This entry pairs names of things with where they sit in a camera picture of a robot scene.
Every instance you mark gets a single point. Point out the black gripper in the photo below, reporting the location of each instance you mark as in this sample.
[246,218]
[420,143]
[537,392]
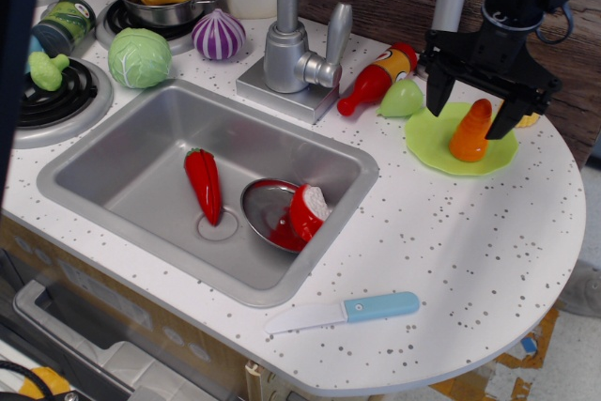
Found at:
[493,59]

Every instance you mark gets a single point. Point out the orange toy carrot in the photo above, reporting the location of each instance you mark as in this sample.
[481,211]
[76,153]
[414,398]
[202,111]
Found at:
[468,143]

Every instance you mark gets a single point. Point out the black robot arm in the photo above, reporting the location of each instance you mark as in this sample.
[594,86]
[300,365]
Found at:
[521,14]

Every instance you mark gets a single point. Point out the light green plate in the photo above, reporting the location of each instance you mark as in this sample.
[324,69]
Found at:
[428,136]

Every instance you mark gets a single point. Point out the yellow toy corn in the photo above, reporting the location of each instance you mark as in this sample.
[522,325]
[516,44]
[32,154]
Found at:
[527,121]

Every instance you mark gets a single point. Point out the light green toy pear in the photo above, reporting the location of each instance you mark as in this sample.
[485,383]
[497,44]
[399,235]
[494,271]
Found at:
[404,98]

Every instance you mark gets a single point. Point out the red ketchup toy bottle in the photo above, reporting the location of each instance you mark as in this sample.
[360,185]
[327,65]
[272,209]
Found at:
[373,82]

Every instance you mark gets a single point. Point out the silver toy faucet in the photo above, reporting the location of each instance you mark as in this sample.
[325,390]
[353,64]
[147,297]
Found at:
[290,78]

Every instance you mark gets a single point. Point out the small metal bowl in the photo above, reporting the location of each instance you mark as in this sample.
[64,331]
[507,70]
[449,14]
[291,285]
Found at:
[266,205]

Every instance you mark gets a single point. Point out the purple striped toy onion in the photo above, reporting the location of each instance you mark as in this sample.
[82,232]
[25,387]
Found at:
[218,35]

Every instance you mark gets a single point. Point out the red toy chili pepper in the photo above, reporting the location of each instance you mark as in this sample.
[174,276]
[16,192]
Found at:
[202,172]

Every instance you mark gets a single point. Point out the silver sink basin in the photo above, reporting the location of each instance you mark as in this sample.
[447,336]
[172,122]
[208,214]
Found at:
[167,172]

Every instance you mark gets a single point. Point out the green toy cabbage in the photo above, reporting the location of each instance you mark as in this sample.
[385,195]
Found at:
[139,58]

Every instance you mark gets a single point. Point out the small metal pot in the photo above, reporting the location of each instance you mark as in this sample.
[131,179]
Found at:
[172,14]

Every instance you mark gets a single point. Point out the middle stove burner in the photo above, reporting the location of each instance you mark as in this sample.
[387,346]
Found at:
[118,17]

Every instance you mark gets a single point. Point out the front left stove burner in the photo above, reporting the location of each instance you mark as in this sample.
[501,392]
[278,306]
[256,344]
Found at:
[47,118]

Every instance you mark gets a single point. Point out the green labelled toy can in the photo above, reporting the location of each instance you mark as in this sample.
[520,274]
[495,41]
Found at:
[64,26]

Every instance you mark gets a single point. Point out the green toy broccoli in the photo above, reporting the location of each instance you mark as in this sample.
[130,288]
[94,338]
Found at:
[46,71]

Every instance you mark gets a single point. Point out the blue handled toy knife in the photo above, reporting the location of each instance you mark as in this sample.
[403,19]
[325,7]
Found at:
[347,311]

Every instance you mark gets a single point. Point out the grey oven door handle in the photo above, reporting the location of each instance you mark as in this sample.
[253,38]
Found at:
[72,334]

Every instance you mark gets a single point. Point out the yellow object with black cable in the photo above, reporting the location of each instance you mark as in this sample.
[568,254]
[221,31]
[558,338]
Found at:
[41,383]

